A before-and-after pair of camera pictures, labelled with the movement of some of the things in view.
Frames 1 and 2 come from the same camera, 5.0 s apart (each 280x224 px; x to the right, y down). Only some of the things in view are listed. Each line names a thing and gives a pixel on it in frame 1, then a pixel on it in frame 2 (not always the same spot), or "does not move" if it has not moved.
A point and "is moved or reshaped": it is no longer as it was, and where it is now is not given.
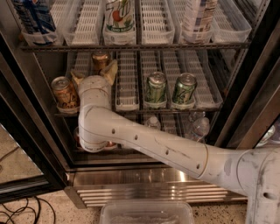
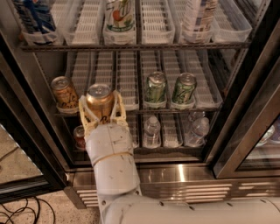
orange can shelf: (99, 59) is moved or reshaped
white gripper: (91, 83) -> (108, 140)
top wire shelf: (130, 46) does not move
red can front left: (76, 137) does not move
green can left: (157, 87) does not move
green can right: (185, 89) does not move
